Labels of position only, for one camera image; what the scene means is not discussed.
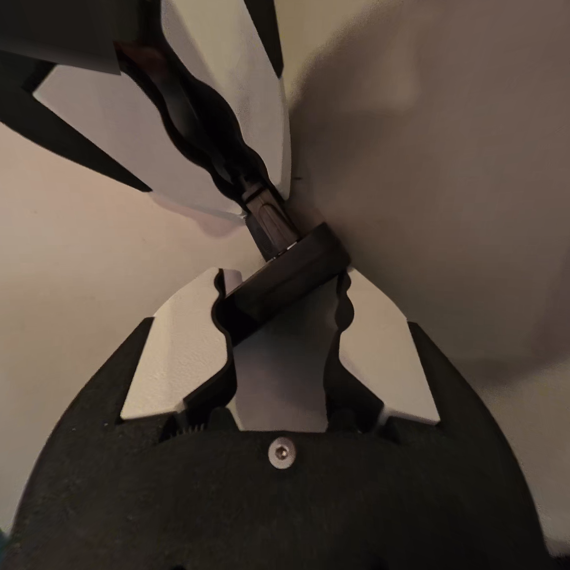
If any black power strip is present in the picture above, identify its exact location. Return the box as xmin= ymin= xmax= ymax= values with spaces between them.
xmin=220 ymin=221 xmax=352 ymax=347

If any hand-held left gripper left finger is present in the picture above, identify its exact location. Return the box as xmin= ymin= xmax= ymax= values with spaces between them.
xmin=120 ymin=267 xmax=238 ymax=421

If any thick black power cord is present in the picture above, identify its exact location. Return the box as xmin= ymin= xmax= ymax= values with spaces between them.
xmin=115 ymin=40 xmax=301 ymax=262

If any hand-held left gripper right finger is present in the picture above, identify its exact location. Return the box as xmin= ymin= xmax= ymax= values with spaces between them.
xmin=324 ymin=272 xmax=441 ymax=433

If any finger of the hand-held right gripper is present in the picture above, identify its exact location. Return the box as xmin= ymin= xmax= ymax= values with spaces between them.
xmin=32 ymin=62 xmax=248 ymax=223
xmin=160 ymin=0 xmax=293 ymax=200

